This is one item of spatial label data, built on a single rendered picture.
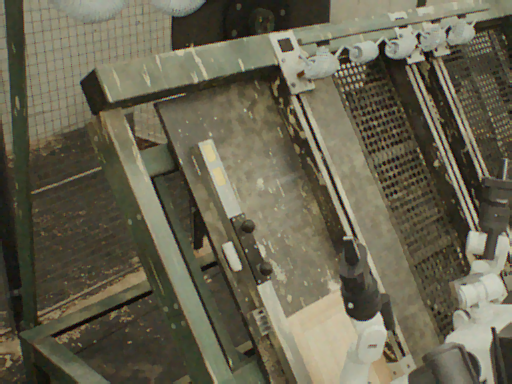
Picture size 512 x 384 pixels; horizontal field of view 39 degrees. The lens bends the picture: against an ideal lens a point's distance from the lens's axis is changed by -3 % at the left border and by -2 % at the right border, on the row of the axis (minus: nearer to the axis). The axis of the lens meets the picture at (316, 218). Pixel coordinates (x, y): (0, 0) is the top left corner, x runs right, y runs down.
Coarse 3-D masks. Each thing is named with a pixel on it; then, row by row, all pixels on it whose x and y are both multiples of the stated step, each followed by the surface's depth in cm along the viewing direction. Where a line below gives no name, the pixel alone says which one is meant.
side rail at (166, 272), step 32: (96, 128) 188; (128, 128) 186; (128, 160) 184; (128, 192) 186; (128, 224) 190; (160, 224) 186; (160, 256) 184; (160, 288) 189; (192, 288) 187; (192, 320) 185; (192, 352) 188
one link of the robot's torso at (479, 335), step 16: (496, 304) 200; (480, 320) 189; (496, 320) 188; (448, 336) 187; (464, 336) 184; (480, 336) 181; (496, 336) 173; (480, 352) 179; (496, 352) 174; (480, 368) 177; (496, 368) 177
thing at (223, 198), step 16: (208, 176) 202; (224, 176) 204; (224, 192) 202; (224, 208) 201; (224, 224) 203; (240, 256) 203; (256, 288) 202; (272, 288) 205; (256, 304) 205; (272, 304) 204; (272, 320) 203; (272, 336) 204; (288, 336) 205; (288, 352) 203; (288, 368) 204; (304, 368) 206
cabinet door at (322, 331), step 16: (320, 304) 218; (336, 304) 222; (288, 320) 209; (304, 320) 212; (320, 320) 216; (336, 320) 221; (304, 336) 211; (320, 336) 215; (336, 336) 219; (352, 336) 223; (304, 352) 210; (320, 352) 214; (336, 352) 218; (320, 368) 212; (336, 368) 216; (384, 368) 228
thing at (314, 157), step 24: (288, 72) 220; (312, 72) 216; (288, 96) 223; (288, 120) 226; (312, 120) 226; (312, 144) 224; (312, 168) 226; (336, 192) 227; (336, 216) 225; (336, 240) 228; (360, 240) 227; (408, 360) 228
